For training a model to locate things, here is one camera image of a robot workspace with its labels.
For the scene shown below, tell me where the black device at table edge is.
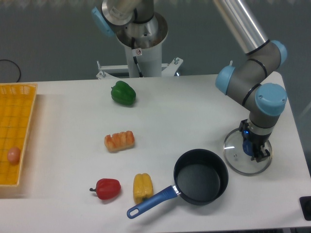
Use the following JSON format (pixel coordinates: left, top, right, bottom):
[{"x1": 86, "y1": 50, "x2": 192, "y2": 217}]
[{"x1": 299, "y1": 196, "x2": 311, "y2": 221}]

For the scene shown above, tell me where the brown egg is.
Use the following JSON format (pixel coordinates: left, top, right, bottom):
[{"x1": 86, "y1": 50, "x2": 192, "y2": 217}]
[{"x1": 7, "y1": 147, "x2": 21, "y2": 165}]

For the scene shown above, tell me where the yellow plastic basket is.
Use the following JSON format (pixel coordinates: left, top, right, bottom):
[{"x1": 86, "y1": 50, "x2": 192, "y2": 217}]
[{"x1": 0, "y1": 83, "x2": 38, "y2": 188}]

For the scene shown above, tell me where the green bell pepper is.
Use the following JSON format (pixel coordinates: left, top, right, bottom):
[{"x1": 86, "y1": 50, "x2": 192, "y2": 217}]
[{"x1": 111, "y1": 81, "x2": 136, "y2": 106}]

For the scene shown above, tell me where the black cable on pedestal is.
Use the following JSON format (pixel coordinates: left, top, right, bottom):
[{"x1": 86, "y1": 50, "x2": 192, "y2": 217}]
[{"x1": 131, "y1": 36, "x2": 144, "y2": 78}]

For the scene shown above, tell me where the black saucepan with blue handle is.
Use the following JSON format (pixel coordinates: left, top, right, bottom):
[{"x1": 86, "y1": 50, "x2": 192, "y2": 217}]
[{"x1": 127, "y1": 149, "x2": 229, "y2": 219}]

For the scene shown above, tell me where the red bell pepper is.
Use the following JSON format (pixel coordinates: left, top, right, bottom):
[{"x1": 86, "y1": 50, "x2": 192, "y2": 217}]
[{"x1": 89, "y1": 178, "x2": 121, "y2": 200}]

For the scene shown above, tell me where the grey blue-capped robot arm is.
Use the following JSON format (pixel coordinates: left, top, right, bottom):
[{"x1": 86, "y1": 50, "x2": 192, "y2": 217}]
[{"x1": 91, "y1": 0, "x2": 287, "y2": 162}]

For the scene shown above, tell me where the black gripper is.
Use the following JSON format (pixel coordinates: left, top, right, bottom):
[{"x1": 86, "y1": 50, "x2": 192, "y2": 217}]
[{"x1": 239, "y1": 119, "x2": 272, "y2": 162}]

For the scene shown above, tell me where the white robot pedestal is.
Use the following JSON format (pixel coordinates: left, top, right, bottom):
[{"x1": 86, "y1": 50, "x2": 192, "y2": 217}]
[{"x1": 94, "y1": 13, "x2": 183, "y2": 79}]

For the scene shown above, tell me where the glass lid with blue knob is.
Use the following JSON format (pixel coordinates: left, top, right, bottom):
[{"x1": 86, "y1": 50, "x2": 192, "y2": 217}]
[{"x1": 223, "y1": 128, "x2": 273, "y2": 176}]

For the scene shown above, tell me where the yellow bell pepper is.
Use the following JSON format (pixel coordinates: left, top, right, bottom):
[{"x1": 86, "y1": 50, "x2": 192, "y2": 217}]
[{"x1": 133, "y1": 173, "x2": 154, "y2": 204}]

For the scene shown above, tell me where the black cable on floor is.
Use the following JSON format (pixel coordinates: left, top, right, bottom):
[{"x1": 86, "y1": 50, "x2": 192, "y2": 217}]
[{"x1": 0, "y1": 59, "x2": 21, "y2": 83}]

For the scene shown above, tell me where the toy bread loaf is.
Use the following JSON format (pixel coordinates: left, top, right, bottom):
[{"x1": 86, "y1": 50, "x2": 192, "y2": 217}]
[{"x1": 104, "y1": 131, "x2": 135, "y2": 152}]

